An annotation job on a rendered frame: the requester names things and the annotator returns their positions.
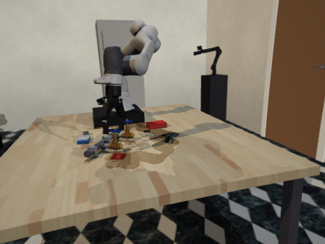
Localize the red block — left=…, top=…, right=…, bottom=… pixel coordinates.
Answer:
left=146, top=120, right=167, bottom=130

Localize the red square tag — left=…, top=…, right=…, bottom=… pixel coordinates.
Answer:
left=111, top=135, right=125, bottom=160

